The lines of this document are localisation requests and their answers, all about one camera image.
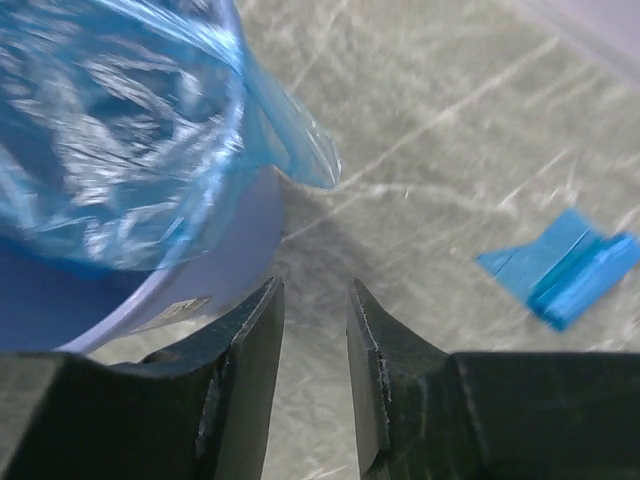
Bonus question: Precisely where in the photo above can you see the blue plastic trash bin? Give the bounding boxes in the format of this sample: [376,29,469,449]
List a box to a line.
[0,0,286,354]

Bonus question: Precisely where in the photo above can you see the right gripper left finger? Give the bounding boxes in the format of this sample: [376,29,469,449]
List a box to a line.
[1,278,284,479]

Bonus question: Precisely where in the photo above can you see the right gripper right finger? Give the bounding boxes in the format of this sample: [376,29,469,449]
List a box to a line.
[346,281,639,479]

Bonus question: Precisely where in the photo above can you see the blue trash bag roll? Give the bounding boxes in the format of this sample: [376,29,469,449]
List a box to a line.
[476,209,639,331]

